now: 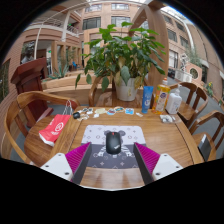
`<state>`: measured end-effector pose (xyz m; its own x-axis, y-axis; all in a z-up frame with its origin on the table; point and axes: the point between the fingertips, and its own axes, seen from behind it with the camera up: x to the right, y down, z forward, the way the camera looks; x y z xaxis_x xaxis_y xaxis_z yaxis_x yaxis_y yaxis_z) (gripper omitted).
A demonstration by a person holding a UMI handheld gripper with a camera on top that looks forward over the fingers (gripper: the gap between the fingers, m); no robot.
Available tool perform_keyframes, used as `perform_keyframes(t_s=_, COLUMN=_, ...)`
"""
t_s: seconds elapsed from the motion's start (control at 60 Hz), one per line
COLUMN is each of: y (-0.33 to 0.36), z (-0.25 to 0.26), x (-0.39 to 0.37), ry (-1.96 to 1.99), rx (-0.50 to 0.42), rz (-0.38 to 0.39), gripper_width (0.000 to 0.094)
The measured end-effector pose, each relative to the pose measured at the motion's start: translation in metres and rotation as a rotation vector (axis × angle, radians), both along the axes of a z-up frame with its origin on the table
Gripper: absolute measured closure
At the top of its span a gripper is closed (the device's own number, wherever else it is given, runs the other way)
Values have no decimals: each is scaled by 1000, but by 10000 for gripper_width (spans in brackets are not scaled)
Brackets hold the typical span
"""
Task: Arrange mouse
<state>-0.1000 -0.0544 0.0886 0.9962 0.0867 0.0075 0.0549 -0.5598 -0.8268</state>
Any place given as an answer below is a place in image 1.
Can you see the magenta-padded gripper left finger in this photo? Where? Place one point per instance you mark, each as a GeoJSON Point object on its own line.
{"type": "Point", "coordinates": [79, 156]}

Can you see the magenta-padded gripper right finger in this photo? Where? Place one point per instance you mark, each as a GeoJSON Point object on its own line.
{"type": "Point", "coordinates": [148, 157]}

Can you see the black computer mouse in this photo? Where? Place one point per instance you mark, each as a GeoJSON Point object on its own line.
{"type": "Point", "coordinates": [113, 143]}

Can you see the grey bear-print mouse pad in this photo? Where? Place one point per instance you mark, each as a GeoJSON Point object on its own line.
{"type": "Point", "coordinates": [96, 133]}

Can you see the red paper bag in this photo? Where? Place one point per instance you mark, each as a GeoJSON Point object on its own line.
{"type": "Point", "coordinates": [55, 128]}

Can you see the black key fob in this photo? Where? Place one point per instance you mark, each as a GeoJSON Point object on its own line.
{"type": "Point", "coordinates": [76, 115]}

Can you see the small white packets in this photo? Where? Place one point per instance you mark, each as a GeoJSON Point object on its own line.
{"type": "Point", "coordinates": [167, 118]}

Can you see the blue sticker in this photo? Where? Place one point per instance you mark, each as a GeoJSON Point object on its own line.
{"type": "Point", "coordinates": [129, 111]}

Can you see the dark grey flat pouch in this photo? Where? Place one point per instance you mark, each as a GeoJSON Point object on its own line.
{"type": "Point", "coordinates": [205, 147]}

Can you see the blue squeeze tube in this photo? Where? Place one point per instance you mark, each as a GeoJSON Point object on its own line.
{"type": "Point", "coordinates": [147, 98]}

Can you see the yellow liquid bottle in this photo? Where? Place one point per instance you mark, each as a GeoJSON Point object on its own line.
{"type": "Point", "coordinates": [160, 98]}

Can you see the white pump bottle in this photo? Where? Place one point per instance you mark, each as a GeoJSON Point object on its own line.
{"type": "Point", "coordinates": [173, 101]}

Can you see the wooden round-back armchair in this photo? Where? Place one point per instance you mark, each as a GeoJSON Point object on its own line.
{"type": "Point", "coordinates": [193, 103]}
{"type": "Point", "coordinates": [30, 98]}
{"type": "Point", "coordinates": [213, 116]}
{"type": "Point", "coordinates": [95, 88]}

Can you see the green agave plant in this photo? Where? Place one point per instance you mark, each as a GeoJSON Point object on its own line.
{"type": "Point", "coordinates": [59, 71]}

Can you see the dark red wooden podium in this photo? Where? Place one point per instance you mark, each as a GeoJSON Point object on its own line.
{"type": "Point", "coordinates": [30, 75]}

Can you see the green plant in white pot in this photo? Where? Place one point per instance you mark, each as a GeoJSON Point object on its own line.
{"type": "Point", "coordinates": [123, 56]}

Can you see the dark bust statue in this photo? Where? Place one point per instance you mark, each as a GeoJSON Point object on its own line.
{"type": "Point", "coordinates": [27, 53]}

